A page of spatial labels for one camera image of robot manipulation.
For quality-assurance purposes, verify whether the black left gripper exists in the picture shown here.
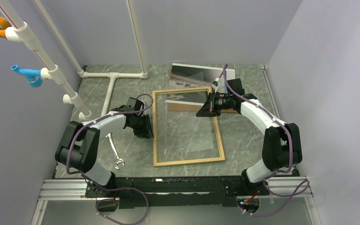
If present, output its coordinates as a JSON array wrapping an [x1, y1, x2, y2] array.
[[129, 114, 154, 140]]

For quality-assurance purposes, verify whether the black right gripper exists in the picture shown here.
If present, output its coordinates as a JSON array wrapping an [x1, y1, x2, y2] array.
[[195, 91, 232, 118]]

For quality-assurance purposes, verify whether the clear acrylic sheet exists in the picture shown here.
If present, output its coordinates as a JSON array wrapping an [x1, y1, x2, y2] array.
[[157, 71, 219, 154]]

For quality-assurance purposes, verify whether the landscape photo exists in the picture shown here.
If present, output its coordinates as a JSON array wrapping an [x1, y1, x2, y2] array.
[[165, 63, 222, 112]]

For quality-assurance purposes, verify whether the light wooden picture frame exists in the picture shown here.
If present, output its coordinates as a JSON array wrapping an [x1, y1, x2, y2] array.
[[152, 87, 225, 166]]

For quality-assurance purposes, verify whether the white PVC pipe stand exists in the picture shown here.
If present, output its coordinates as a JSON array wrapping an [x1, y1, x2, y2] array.
[[0, 0, 148, 120]]

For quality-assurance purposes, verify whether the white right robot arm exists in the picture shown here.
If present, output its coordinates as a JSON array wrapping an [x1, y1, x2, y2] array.
[[196, 79, 302, 195]]

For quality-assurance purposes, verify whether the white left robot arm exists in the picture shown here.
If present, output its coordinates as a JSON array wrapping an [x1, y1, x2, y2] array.
[[55, 97, 154, 197]]

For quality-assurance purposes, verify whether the silver open-end wrench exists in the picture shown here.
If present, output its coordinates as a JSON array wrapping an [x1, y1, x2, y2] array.
[[106, 133, 125, 170]]

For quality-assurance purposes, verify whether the blue pipe fitting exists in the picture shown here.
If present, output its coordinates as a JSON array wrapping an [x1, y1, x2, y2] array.
[[11, 65, 43, 88]]

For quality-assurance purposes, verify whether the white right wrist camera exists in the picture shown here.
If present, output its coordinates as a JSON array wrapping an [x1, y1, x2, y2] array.
[[211, 77, 227, 93]]

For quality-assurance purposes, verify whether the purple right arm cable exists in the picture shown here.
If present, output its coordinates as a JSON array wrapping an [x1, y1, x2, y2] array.
[[219, 64, 310, 218]]

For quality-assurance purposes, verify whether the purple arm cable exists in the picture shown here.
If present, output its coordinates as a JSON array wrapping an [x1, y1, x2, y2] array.
[[66, 93, 154, 225], [219, 64, 310, 218]]

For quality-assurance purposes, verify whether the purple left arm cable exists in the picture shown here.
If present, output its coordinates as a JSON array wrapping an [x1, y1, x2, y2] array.
[[66, 93, 154, 225]]

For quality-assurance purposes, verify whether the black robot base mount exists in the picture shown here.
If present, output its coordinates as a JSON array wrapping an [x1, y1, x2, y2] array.
[[85, 176, 269, 209]]

